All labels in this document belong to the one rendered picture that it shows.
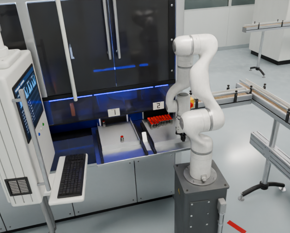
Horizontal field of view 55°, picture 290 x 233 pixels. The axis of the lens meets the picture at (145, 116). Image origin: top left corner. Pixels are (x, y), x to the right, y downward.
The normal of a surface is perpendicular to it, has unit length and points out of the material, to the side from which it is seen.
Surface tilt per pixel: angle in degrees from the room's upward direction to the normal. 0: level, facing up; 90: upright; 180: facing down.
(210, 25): 90
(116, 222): 0
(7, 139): 90
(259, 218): 0
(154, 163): 90
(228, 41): 90
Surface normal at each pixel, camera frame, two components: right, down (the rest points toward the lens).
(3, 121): 0.13, 0.46
